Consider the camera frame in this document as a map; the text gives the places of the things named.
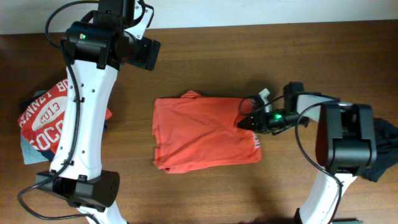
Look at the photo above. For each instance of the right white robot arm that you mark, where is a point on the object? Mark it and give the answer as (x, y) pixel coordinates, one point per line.
(345, 144)

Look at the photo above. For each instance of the folded red soccer shirt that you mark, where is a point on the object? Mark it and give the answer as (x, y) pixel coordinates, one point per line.
(41, 123)

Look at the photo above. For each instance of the folded navy shirt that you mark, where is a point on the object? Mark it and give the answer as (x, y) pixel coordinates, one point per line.
(40, 123)

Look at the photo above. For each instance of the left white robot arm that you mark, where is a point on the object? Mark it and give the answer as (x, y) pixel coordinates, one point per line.
(94, 54)

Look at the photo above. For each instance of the orange t-shirt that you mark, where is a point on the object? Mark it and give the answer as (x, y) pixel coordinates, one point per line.
(194, 132)

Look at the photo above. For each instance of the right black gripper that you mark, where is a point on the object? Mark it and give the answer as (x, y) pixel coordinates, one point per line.
(257, 119)

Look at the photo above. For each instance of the crumpled dark green shirt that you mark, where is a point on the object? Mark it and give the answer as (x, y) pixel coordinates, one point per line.
(386, 147)

